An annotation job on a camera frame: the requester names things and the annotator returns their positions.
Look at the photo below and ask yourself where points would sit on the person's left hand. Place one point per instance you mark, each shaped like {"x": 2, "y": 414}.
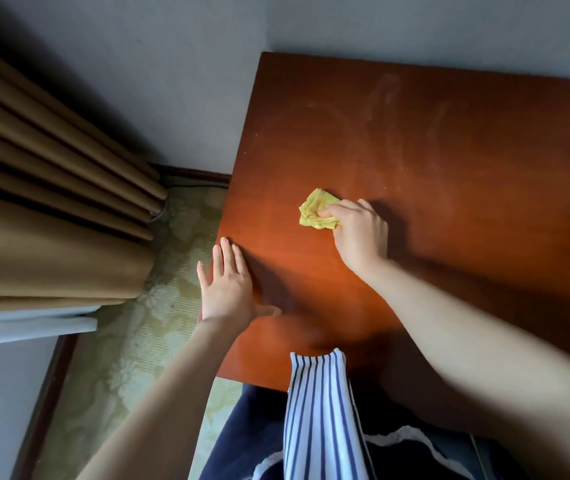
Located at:
{"x": 227, "y": 294}

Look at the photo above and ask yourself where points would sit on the person's right hand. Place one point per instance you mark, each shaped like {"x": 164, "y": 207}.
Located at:
{"x": 362, "y": 239}

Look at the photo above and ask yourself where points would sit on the yellow cleaning cloth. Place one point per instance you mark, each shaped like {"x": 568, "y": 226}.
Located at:
{"x": 312, "y": 212}

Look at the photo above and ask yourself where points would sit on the person's left forearm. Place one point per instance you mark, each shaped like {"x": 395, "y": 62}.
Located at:
{"x": 165, "y": 409}

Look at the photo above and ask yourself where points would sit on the person's right forearm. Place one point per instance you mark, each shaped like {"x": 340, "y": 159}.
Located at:
{"x": 505, "y": 374}

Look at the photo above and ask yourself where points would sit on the red-brown wooden table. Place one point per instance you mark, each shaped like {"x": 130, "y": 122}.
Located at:
{"x": 440, "y": 144}

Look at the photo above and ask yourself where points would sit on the navy dress with white trim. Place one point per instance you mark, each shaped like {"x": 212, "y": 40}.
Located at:
{"x": 245, "y": 434}

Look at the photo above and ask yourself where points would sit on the blue striped white apron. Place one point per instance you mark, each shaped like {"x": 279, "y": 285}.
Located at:
{"x": 320, "y": 424}

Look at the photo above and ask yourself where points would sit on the brown curtain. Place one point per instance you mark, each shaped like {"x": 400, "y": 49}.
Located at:
{"x": 40, "y": 234}

